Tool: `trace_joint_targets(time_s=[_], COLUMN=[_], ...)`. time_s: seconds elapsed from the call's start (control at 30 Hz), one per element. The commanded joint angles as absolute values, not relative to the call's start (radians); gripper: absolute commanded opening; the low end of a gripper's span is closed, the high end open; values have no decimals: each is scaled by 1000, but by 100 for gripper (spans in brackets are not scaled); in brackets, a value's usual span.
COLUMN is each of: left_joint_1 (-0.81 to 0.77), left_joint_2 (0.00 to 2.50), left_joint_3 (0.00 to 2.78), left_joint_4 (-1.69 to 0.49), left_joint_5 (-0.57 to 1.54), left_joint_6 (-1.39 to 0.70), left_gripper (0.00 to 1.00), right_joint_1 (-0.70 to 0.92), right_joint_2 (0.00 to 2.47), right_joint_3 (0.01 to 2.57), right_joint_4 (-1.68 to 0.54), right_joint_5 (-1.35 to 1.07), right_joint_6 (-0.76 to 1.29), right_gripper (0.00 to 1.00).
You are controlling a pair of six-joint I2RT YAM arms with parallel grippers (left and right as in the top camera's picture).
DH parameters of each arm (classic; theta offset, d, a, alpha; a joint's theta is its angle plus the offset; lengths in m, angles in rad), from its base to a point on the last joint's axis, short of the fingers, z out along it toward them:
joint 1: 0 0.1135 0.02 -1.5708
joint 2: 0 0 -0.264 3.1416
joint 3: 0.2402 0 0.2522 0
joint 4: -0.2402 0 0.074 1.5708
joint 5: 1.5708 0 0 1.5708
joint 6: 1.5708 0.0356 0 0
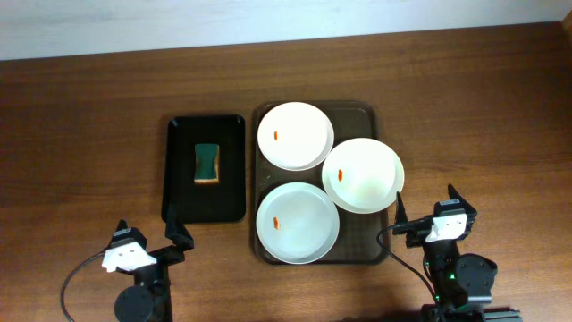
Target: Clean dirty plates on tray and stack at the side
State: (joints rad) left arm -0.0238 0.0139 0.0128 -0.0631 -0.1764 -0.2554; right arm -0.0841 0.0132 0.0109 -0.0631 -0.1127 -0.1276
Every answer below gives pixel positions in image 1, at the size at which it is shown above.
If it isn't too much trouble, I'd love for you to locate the small black tray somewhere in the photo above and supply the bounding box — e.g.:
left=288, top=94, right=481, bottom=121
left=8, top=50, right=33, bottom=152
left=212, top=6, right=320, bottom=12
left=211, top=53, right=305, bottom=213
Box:
left=161, top=114, right=246, bottom=224

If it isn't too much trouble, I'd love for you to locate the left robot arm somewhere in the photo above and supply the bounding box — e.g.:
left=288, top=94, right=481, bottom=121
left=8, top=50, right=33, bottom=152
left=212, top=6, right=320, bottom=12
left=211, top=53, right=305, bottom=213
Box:
left=102, top=207, right=194, bottom=322

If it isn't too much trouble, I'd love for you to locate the white plate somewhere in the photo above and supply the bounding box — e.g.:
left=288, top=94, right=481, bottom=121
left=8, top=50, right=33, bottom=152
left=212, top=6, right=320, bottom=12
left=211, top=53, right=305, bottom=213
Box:
left=257, top=102, right=334, bottom=171
left=322, top=138, right=405, bottom=214
left=256, top=182, right=341, bottom=265

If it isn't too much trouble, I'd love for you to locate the large brown serving tray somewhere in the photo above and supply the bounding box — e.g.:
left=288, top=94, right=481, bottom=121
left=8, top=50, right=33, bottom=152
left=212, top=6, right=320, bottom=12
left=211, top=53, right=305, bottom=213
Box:
left=250, top=100, right=388, bottom=265

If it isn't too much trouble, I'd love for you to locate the green and yellow sponge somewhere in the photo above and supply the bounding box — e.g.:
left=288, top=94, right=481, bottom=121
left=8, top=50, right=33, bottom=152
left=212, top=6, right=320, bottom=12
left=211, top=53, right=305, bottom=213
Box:
left=194, top=143, right=220, bottom=184

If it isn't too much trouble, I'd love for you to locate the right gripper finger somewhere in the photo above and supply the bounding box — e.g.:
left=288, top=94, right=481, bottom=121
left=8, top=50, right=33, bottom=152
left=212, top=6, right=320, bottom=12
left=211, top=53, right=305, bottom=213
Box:
left=448, top=183, right=468, bottom=208
left=395, top=192, right=408, bottom=224

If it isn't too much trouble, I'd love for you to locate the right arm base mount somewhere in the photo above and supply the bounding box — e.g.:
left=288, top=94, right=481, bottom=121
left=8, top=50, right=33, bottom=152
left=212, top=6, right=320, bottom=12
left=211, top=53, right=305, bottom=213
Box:
left=419, top=305, right=523, bottom=322

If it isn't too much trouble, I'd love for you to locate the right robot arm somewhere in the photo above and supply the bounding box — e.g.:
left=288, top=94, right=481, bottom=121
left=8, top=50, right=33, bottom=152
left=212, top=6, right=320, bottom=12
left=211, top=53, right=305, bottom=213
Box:
left=393, top=185, right=498, bottom=318

